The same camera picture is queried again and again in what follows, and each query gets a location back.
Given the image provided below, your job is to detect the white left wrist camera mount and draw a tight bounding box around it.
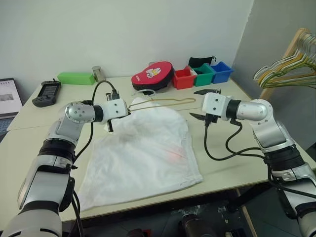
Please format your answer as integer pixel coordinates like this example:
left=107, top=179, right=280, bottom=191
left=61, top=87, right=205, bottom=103
left=102, top=98, right=129, bottom=122

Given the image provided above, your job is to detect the black drawstring pouch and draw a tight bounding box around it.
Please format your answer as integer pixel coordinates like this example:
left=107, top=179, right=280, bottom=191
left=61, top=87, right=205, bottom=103
left=188, top=55, right=217, bottom=69

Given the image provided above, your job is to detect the silver metal can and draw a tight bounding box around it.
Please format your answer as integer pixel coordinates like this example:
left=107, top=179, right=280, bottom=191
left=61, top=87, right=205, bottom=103
left=91, top=65, right=104, bottom=83

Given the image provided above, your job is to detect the black handheld controller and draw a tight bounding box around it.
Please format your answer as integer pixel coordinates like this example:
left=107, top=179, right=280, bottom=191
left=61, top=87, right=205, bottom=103
left=32, top=79, right=62, bottom=108

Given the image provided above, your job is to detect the green plastic bin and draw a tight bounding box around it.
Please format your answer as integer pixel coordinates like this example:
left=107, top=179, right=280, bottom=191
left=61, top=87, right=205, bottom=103
left=189, top=63, right=215, bottom=87

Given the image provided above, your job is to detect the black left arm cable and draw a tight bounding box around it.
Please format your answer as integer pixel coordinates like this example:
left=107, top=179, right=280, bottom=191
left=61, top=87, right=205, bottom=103
left=71, top=79, right=119, bottom=237

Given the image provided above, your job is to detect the black metal table frame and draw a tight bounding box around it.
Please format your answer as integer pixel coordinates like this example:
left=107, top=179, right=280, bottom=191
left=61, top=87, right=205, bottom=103
left=214, top=182, right=273, bottom=216

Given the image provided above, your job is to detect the white cloth garment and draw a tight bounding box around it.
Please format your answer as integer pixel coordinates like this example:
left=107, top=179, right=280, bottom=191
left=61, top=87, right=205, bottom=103
left=76, top=97, right=205, bottom=212

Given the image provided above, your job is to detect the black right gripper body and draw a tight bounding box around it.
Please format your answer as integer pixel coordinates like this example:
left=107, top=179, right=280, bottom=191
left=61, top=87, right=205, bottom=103
left=204, top=114, right=219, bottom=127

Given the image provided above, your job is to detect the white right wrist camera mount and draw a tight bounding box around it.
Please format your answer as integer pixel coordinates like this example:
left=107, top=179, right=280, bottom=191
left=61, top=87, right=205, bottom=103
left=201, top=93, right=232, bottom=121

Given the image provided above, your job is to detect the open laptop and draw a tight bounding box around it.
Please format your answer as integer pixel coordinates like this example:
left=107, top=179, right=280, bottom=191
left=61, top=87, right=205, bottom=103
left=0, top=77, right=24, bottom=144

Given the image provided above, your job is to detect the green rectangular box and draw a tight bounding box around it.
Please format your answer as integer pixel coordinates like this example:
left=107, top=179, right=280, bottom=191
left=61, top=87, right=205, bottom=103
left=57, top=72, right=96, bottom=86

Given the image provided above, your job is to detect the wooden clothes hanger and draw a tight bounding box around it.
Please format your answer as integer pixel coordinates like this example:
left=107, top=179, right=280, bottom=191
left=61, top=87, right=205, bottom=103
left=127, top=90, right=197, bottom=112

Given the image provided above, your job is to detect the blue plastic bin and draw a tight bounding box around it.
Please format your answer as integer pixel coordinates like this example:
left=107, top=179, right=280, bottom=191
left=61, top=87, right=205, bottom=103
left=210, top=61, right=235, bottom=84

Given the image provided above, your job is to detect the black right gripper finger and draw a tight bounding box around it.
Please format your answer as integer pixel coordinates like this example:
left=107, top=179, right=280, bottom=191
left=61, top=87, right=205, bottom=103
left=194, top=89, right=218, bottom=96
left=189, top=112, right=207, bottom=122

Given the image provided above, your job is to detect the red plastic bin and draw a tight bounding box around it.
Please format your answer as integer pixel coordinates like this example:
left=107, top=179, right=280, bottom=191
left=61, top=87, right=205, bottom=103
left=171, top=69, right=196, bottom=90

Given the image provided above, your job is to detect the dark grey rounded cylinder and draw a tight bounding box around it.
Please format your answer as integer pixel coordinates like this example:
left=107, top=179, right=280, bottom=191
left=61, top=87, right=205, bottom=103
left=181, top=213, right=213, bottom=237

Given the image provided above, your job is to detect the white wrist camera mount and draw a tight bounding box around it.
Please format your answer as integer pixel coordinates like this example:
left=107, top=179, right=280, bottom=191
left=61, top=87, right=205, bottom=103
left=201, top=93, right=232, bottom=121
left=102, top=98, right=129, bottom=122

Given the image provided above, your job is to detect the white wire hanger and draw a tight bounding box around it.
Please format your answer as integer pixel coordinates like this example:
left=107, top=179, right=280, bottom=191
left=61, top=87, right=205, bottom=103
left=253, top=32, right=316, bottom=79

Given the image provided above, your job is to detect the red and black padded case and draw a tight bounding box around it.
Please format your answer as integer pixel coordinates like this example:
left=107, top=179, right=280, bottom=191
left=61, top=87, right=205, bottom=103
left=130, top=61, right=176, bottom=92

